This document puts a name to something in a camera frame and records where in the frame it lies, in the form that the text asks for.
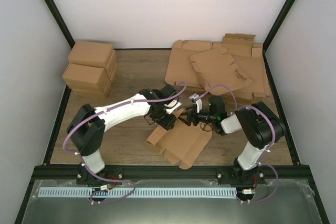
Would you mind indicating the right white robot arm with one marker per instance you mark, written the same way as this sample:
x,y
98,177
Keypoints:
x,y
261,126

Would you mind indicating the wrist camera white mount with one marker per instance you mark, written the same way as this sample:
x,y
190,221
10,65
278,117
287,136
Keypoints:
x,y
173,106
196,100

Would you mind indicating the light blue slotted cable duct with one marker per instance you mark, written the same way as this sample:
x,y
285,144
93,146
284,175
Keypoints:
x,y
81,192

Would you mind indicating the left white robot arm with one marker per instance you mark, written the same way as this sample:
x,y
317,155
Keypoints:
x,y
86,130

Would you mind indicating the stack of flat cardboard blanks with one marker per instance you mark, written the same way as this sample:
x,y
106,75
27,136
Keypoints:
x,y
247,53

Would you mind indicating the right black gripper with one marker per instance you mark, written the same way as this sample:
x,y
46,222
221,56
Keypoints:
x,y
190,117

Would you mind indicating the cardboard box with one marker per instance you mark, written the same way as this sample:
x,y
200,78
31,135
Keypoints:
x,y
81,77
94,94
95,54
181,145

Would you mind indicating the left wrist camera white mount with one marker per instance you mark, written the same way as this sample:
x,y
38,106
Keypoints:
x,y
173,106

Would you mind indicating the black aluminium frame rail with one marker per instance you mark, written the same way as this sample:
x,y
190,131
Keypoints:
x,y
223,174

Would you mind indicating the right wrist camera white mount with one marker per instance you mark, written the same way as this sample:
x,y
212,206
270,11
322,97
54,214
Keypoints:
x,y
196,100

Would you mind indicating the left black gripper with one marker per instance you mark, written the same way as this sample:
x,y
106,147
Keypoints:
x,y
166,124

